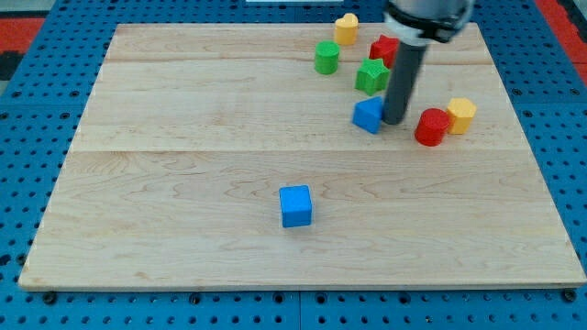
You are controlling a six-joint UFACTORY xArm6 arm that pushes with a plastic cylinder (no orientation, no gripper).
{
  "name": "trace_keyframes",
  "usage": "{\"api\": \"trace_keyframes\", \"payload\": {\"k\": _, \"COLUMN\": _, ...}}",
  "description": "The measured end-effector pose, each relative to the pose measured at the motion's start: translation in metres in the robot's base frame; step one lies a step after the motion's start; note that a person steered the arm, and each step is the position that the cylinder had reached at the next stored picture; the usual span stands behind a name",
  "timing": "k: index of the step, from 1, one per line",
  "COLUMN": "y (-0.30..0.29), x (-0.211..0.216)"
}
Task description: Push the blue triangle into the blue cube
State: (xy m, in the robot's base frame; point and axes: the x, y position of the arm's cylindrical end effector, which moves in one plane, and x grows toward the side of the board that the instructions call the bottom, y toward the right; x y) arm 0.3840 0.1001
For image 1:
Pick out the blue triangle block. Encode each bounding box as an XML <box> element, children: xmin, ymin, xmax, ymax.
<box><xmin>351</xmin><ymin>96</ymin><xmax>383</xmax><ymax>135</ymax></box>

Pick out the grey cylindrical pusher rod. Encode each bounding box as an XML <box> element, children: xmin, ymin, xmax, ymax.
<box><xmin>382</xmin><ymin>42</ymin><xmax>427</xmax><ymax>125</ymax></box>

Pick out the blue cube block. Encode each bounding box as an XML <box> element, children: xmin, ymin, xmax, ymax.
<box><xmin>279</xmin><ymin>185</ymin><xmax>313</xmax><ymax>227</ymax></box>

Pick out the wooden board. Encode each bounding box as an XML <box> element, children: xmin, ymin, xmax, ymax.
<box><xmin>18</xmin><ymin>23</ymin><xmax>586</xmax><ymax>292</ymax></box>

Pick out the green cylinder block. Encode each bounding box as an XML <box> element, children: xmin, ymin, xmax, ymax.
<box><xmin>314</xmin><ymin>40</ymin><xmax>340</xmax><ymax>75</ymax></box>

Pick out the green star block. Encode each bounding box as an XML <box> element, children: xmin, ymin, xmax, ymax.
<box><xmin>354</xmin><ymin>58</ymin><xmax>390</xmax><ymax>95</ymax></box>

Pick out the red cylinder block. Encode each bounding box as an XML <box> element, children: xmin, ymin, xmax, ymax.
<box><xmin>414</xmin><ymin>108</ymin><xmax>449</xmax><ymax>147</ymax></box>

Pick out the yellow heart block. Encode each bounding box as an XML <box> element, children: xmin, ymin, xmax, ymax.
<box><xmin>333</xmin><ymin>13</ymin><xmax>359</xmax><ymax>46</ymax></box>

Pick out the red star block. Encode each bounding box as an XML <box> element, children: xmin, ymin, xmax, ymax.
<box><xmin>369</xmin><ymin>35</ymin><xmax>400</xmax><ymax>69</ymax></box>

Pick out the yellow hexagon block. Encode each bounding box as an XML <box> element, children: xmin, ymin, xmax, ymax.
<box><xmin>446</xmin><ymin>98</ymin><xmax>477</xmax><ymax>135</ymax></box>

